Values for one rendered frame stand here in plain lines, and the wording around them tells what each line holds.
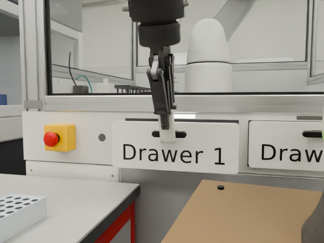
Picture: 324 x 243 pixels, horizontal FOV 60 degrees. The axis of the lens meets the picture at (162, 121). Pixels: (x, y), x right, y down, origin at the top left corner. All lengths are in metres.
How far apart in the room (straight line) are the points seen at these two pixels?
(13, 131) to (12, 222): 0.90
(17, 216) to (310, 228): 0.43
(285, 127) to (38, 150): 0.67
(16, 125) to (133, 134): 0.84
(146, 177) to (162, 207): 0.09
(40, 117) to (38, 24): 0.26
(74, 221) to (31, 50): 0.53
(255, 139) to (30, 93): 0.63
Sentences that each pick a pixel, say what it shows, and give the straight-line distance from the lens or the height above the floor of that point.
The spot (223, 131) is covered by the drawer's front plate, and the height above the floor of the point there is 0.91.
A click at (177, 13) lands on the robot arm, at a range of 0.49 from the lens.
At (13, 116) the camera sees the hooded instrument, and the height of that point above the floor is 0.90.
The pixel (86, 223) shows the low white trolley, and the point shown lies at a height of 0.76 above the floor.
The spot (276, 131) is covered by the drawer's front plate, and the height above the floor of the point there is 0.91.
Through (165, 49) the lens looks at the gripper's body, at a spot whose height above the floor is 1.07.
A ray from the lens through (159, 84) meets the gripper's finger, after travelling 0.49.
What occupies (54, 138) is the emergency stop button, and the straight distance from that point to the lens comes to 0.78.
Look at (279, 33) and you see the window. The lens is 0.75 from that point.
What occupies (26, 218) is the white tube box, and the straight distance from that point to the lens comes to 0.55.
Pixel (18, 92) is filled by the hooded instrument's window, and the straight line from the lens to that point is 1.45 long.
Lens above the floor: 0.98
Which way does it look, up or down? 4 degrees down
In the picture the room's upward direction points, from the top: straight up
